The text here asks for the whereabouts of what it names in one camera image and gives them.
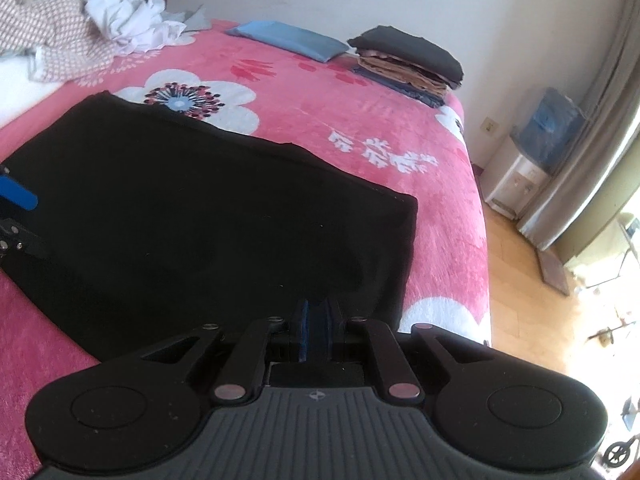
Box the grey curtain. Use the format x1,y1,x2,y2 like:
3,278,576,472
518,0,639,250

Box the grey garment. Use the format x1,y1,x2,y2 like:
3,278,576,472
162,6,212,32

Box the blue flat pillow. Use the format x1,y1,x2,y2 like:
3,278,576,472
226,21,350,63

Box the folded dark blue garment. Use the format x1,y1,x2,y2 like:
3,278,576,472
352,66,445,108

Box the brown floor mat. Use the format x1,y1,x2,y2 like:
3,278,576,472
536,249,570,297

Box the white water dispenser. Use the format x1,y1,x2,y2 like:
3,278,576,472
480,136,550,220

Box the folded brown patterned garment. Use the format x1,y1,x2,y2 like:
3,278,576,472
358,51,449,98

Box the pink floral blanket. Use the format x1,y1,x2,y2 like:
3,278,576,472
0,19,493,480

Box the pink white checked cloth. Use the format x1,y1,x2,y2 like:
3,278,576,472
1,0,115,82

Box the white crumpled shirt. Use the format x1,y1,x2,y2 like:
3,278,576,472
84,0,186,56

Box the wall power socket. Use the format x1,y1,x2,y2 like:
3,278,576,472
480,117,499,136

